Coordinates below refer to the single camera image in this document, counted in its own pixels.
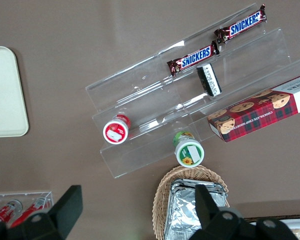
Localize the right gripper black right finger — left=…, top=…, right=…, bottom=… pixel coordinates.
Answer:
left=194, top=184, right=220, bottom=230

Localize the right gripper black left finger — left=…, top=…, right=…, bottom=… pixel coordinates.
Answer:
left=46, top=184, right=84, bottom=240

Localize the aluminium foil tray stack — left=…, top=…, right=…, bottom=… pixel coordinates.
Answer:
left=163, top=177, right=229, bottom=240

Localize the oval light wicker basket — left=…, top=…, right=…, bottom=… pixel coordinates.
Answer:
left=151, top=164, right=231, bottom=240

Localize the beige rectangular serving tray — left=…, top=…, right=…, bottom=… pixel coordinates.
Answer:
left=0, top=46, right=30, bottom=139

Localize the red cola bottle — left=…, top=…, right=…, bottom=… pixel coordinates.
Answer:
left=0, top=199, right=23, bottom=224
left=11, top=196, right=50, bottom=228

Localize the clear acrylic bottle rack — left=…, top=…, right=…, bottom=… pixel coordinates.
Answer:
left=0, top=191, right=55, bottom=229

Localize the green lid yogurt cup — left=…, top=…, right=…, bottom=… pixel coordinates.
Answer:
left=172, top=131, right=205, bottom=168

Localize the red lid yogurt cup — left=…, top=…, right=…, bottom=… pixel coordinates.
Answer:
left=102, top=114, right=132, bottom=145

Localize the clear bag of crackers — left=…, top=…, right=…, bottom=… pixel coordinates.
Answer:
left=289, top=226, right=300, bottom=240

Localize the red tartan shortbread cookie box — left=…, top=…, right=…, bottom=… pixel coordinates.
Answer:
left=207, top=72, right=300, bottom=143

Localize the clear acrylic stepped shelf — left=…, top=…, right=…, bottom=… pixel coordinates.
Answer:
left=84, top=2, right=300, bottom=179

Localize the small black white snack box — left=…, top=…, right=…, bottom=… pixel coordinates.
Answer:
left=196, top=63, right=223, bottom=98

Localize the Snickers chocolate bar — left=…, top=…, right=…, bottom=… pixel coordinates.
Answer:
left=166, top=41, right=220, bottom=77
left=213, top=4, right=268, bottom=45

